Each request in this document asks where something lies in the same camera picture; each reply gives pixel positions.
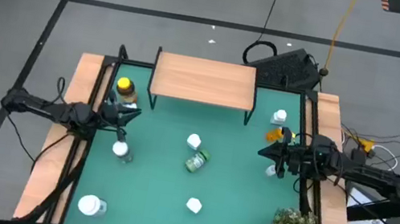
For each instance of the yellow power plug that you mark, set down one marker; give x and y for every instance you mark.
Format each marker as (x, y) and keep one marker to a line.
(366, 145)

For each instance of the black perforated box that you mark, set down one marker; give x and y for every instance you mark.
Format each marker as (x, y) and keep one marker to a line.
(289, 68)

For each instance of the green cap medicine bottle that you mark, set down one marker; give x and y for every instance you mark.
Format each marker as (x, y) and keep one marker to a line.
(196, 162)

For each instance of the large white bottle purple label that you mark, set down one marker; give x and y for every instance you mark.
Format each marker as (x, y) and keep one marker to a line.
(88, 204)

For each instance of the white melatonin bottle blue label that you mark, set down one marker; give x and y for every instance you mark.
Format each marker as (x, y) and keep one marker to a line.
(193, 205)

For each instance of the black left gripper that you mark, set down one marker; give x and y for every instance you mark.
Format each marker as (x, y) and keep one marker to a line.
(108, 115)

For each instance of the orange pill bottle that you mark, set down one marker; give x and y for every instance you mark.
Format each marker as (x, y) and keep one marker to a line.
(273, 134)

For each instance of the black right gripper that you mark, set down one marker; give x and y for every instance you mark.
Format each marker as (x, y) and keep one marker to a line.
(290, 157)

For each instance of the black metal beam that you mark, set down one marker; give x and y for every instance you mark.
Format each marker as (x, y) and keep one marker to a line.
(391, 207)

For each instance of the black metal table frame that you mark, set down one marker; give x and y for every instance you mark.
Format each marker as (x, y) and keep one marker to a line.
(105, 60)

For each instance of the amber fish oil bottle yellow cap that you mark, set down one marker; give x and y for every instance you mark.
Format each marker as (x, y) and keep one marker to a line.
(125, 85)

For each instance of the small clear pill bottle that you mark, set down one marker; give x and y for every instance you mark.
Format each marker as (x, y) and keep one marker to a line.
(270, 170)

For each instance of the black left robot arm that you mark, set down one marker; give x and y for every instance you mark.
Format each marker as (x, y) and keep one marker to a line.
(42, 108)

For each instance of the wooden shelf black metal legs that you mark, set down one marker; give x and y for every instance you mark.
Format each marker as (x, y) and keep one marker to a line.
(205, 80)

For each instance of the clear gummies jar green label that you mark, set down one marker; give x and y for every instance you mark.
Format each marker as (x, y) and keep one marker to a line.
(120, 148)

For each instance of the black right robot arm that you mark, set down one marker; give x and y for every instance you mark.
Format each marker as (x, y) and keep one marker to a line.
(369, 173)

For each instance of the white medicine bottle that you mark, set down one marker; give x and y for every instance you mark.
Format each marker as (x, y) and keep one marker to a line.
(193, 141)
(279, 116)

